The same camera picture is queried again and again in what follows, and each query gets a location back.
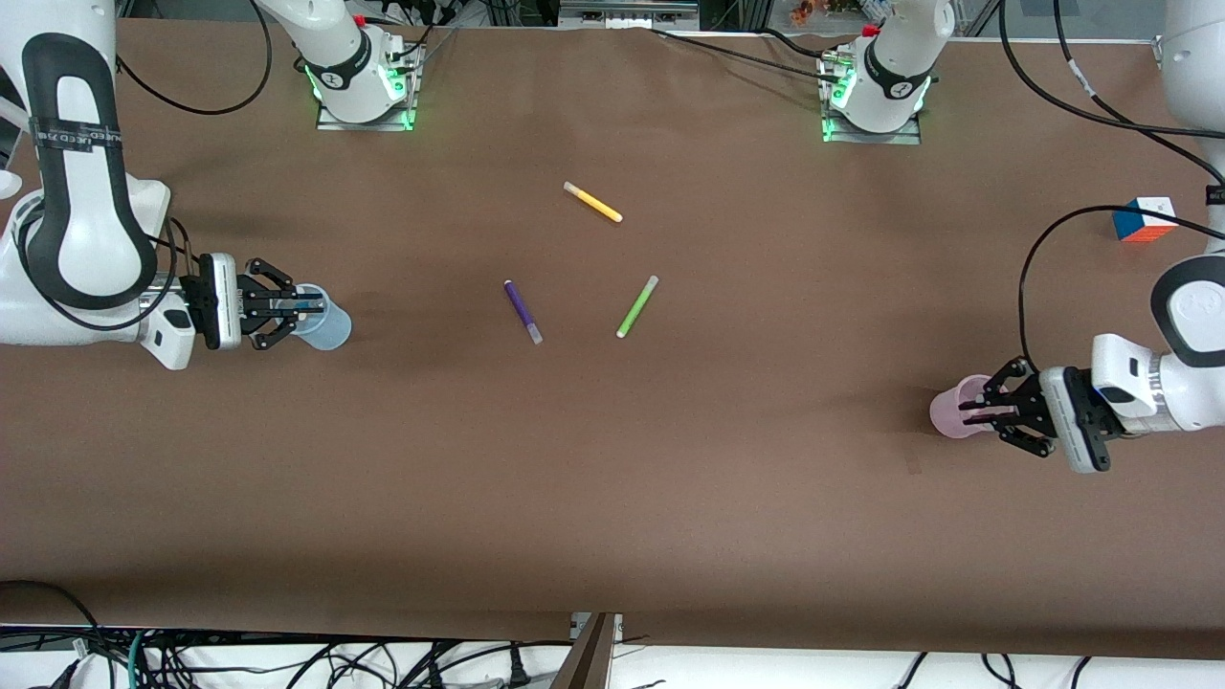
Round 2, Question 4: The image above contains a translucent blue plastic cup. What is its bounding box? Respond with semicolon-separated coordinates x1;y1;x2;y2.
282;283;353;351

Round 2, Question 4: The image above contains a translucent pink plastic cup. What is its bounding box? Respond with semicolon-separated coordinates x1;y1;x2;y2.
929;374;1017;439

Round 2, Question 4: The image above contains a colourful puzzle cube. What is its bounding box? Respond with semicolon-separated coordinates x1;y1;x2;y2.
1111;196;1179;244

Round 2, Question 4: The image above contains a purple marker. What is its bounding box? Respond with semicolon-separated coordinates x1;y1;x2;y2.
503;279;545;345

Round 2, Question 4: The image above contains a yellow marker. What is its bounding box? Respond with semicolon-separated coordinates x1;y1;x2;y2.
563;181;624;224

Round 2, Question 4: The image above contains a green marker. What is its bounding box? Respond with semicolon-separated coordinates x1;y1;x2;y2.
615;275;660;339

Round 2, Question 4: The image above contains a brown paper table cover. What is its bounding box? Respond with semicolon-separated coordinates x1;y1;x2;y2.
0;19;1225;661

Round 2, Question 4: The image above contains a wooden table leg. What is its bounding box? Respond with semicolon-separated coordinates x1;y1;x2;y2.
550;612;615;689

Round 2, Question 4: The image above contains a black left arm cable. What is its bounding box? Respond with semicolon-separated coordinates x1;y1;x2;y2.
998;0;1225;376

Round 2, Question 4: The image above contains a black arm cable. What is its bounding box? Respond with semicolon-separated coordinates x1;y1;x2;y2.
115;0;275;117
998;0;1225;376

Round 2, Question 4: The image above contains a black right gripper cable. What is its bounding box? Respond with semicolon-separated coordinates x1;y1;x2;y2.
13;212;204;333

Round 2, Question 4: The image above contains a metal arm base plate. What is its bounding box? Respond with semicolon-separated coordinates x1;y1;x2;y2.
316;38;423;132
818;53;923;146

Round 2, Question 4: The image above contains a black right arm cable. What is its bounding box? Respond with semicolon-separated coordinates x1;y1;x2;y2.
115;0;275;117

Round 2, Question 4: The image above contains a black cable with white tag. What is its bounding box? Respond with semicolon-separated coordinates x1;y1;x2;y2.
1051;0;1225;142

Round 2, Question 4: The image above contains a black floor cable loop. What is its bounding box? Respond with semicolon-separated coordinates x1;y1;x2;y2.
0;579;101;661

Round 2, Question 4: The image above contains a short black cable at base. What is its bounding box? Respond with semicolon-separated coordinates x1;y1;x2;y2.
761;27;829;60

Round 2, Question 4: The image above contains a black cable across table cover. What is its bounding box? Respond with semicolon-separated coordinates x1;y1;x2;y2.
651;27;838;82

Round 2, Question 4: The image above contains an aluminium frame rail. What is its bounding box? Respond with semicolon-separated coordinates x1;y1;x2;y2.
558;0;702;31

